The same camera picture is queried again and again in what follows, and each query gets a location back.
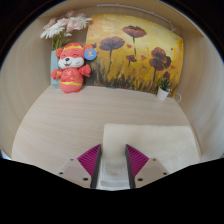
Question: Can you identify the light blue vase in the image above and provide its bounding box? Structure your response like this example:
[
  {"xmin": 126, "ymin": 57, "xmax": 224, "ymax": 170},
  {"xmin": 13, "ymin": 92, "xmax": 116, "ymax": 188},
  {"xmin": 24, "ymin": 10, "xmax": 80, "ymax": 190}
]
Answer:
[{"xmin": 49, "ymin": 49, "xmax": 63, "ymax": 89}]

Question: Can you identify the cream white towel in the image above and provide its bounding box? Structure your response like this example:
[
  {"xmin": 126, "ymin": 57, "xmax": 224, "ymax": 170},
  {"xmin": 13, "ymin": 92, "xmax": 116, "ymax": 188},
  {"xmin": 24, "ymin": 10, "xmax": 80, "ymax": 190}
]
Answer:
[{"xmin": 96, "ymin": 123, "xmax": 202, "ymax": 192}]

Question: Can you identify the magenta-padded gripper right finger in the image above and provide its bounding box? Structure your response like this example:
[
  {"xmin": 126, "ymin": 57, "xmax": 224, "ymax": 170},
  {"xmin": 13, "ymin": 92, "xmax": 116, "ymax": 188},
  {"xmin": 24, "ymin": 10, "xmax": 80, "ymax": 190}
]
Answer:
[{"xmin": 124, "ymin": 143, "xmax": 171, "ymax": 190}]

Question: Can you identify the small white potted plant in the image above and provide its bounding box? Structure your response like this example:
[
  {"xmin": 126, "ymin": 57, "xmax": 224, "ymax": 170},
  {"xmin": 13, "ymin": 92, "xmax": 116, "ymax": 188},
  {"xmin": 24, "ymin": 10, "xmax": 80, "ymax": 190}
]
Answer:
[{"xmin": 156, "ymin": 76, "xmax": 173, "ymax": 102}]

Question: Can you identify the red plush mouse toy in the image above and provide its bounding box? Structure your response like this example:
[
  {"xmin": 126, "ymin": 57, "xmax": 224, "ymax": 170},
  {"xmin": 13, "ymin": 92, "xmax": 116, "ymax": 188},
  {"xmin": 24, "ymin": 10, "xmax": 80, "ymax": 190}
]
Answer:
[{"xmin": 50, "ymin": 42, "xmax": 98, "ymax": 95}]

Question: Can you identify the slim white light bar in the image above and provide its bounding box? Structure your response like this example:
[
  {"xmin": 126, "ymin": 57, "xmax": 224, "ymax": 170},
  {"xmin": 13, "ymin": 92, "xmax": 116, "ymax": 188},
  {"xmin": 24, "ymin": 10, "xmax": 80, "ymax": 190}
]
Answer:
[{"xmin": 96, "ymin": 3, "xmax": 174, "ymax": 31}]

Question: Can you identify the white pink flower bouquet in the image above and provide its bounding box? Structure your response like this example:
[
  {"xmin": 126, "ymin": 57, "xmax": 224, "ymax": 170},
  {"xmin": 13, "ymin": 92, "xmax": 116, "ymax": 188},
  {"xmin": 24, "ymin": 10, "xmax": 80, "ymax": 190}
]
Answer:
[{"xmin": 40, "ymin": 9, "xmax": 93, "ymax": 51}]

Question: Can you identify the white cable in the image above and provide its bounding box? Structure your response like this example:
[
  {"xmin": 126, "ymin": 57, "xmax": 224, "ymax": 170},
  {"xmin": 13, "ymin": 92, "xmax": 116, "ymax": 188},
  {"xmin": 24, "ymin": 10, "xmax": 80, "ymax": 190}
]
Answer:
[{"xmin": 172, "ymin": 92, "xmax": 183, "ymax": 103}]

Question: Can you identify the yellow poppy flower painting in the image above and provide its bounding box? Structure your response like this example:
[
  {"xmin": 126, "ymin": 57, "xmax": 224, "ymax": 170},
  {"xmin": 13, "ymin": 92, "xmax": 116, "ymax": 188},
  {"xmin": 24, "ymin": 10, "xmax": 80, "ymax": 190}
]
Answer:
[{"xmin": 83, "ymin": 13, "xmax": 185, "ymax": 98}]

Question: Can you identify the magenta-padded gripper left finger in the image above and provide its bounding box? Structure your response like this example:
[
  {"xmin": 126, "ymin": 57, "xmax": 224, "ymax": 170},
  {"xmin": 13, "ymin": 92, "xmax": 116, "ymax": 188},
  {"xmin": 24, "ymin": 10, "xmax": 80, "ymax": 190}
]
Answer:
[{"xmin": 55, "ymin": 143, "xmax": 103, "ymax": 190}]

